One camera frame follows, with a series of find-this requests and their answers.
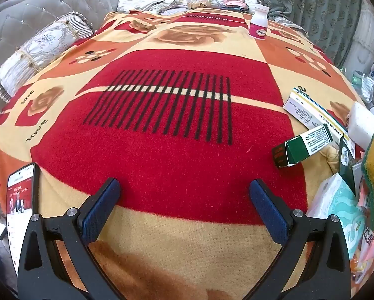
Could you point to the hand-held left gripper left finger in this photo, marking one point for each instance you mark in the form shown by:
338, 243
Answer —
101, 212

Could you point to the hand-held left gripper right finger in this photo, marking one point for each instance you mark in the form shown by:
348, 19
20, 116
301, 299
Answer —
268, 209

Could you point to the white yellow-striped medicine box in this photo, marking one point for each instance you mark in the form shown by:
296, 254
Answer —
302, 109

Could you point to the green white medicine box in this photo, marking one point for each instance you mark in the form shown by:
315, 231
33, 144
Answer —
299, 150

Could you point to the teal white wipes packet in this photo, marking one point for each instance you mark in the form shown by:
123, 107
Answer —
340, 209

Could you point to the black smartphone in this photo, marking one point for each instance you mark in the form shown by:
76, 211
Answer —
18, 203

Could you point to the printed red orange blanket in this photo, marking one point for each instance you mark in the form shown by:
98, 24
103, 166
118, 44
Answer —
174, 162

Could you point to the dark green box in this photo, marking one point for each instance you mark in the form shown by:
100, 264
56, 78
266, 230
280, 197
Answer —
346, 162

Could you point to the white foam block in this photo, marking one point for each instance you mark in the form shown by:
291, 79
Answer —
363, 125

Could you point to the silver foil bag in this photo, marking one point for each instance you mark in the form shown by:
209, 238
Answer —
367, 89

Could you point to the green snack bag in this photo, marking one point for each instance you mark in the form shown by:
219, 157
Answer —
357, 79

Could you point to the beige striped bolster pillow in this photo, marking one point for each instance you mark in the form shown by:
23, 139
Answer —
40, 50

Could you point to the white bottle pink label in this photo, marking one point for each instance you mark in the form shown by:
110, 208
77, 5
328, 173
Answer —
258, 22

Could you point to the white lace curtain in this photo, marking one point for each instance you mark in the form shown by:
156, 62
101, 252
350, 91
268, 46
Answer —
365, 31

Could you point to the green patterned curtain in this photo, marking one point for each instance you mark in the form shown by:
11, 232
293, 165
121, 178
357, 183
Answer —
315, 6

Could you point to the folded clothes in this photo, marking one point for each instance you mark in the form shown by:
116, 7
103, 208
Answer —
234, 3

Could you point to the grey tufted sofa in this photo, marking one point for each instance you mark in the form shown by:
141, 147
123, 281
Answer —
34, 12

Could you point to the white quilt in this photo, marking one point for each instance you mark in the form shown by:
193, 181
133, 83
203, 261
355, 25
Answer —
137, 1

